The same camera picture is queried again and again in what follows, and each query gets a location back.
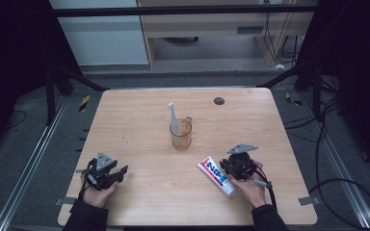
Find black slanted frame strut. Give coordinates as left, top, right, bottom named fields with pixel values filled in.
left=257, top=61, right=323, bottom=121
left=44, top=62, right=109, bottom=126

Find thin black floor cable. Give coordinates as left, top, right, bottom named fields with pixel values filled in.
left=2, top=110, right=28, bottom=131

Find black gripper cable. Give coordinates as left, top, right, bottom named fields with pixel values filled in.
left=251, top=165, right=370, bottom=231

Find amber transparent cup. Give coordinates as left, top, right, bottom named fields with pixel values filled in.
left=169, top=115, right=194, bottom=151

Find aluminium floor rail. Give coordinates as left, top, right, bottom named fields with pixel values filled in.
left=298, top=91, right=370, bottom=229
left=0, top=95, right=69, bottom=231

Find white toothpaste tube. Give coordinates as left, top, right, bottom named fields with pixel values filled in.
left=197, top=155, right=237, bottom=197

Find yellow black striped tape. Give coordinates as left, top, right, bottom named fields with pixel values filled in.
left=284, top=91, right=304, bottom=107
left=78, top=94, right=92, bottom=113

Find grey tape strip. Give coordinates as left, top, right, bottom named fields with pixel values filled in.
left=55, top=196, right=77, bottom=207
left=298, top=195, right=321, bottom=207

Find white cabinet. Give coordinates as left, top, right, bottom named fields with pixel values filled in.
left=48, top=0, right=149, bottom=66

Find light wooden desk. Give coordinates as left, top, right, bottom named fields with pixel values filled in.
left=137, top=0, right=319, bottom=69

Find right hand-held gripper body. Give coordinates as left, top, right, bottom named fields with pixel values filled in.
left=226, top=142, right=259, bottom=182

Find person's left hand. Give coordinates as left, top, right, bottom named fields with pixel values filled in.
left=80, top=174, right=119, bottom=209

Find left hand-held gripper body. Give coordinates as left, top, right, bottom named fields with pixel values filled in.
left=76, top=152, right=119, bottom=191

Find dark curtain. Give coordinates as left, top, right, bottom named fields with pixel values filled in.
left=297, top=0, right=370, bottom=179
left=0, top=0, right=81, bottom=155

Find white electric toothbrush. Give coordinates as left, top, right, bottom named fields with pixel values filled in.
left=168, top=101, right=181, bottom=138

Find hanging black desk cables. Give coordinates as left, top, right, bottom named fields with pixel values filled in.
left=263, top=12, right=301, bottom=65

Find bundle of black floor cables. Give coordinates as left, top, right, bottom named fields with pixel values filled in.
left=283, top=75, right=344, bottom=143

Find black horizontal frame bar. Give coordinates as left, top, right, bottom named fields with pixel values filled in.
left=49, top=5, right=318, bottom=18

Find person's right hand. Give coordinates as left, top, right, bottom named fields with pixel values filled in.
left=229, top=161, right=268, bottom=210

